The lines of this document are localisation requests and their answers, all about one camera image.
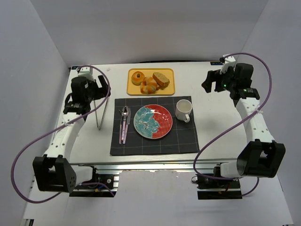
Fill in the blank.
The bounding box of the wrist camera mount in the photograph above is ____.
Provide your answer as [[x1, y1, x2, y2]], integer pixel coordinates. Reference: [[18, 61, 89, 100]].
[[220, 54, 236, 74], [77, 66, 94, 81]]

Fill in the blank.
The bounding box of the ring-shaped bagel bread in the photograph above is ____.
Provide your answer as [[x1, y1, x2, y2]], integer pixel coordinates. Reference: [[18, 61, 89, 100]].
[[131, 71, 145, 85]]

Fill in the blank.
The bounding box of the red and teal plate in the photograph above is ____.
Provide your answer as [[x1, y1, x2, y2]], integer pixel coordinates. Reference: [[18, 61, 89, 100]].
[[134, 105, 173, 139]]

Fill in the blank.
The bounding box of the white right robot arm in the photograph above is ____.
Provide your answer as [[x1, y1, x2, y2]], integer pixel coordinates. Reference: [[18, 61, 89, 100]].
[[202, 63, 285, 178]]

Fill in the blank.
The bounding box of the orange striped round bread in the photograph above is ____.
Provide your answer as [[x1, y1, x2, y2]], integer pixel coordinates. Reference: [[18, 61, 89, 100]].
[[140, 77, 157, 94]]

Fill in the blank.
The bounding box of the yellow tray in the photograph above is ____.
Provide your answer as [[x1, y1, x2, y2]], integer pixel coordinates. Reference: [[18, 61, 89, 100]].
[[127, 68, 175, 96]]

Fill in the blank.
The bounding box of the rear bread slice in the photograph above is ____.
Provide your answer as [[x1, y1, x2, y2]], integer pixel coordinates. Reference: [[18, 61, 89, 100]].
[[152, 72, 170, 88]]

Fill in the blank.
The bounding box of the aluminium frame rail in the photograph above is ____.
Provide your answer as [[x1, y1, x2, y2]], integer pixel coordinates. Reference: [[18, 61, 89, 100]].
[[71, 161, 226, 174]]

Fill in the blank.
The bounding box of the pink-handled knife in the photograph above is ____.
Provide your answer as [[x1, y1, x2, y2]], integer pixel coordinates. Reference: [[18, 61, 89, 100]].
[[122, 106, 131, 144]]

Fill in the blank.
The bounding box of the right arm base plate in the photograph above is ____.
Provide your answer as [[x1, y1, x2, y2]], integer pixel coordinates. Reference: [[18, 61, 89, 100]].
[[195, 176, 242, 200]]

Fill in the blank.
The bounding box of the white mug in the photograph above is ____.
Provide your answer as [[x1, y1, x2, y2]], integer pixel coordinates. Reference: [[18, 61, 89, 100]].
[[175, 99, 192, 123]]

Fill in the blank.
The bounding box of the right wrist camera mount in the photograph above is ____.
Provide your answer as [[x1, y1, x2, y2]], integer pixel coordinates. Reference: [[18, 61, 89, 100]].
[[220, 54, 236, 74]]

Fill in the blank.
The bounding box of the dark checked placemat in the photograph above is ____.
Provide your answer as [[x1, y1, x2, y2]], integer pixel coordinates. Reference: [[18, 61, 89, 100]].
[[110, 96, 199, 156]]

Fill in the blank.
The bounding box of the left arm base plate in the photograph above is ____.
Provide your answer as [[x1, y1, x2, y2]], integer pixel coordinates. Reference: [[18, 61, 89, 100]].
[[69, 173, 119, 198]]

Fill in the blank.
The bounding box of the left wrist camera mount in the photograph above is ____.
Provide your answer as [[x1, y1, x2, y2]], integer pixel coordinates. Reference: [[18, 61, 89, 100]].
[[77, 66, 94, 81]]

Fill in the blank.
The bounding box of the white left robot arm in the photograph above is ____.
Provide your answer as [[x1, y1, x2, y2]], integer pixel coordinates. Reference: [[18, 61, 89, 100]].
[[32, 75, 110, 193]]

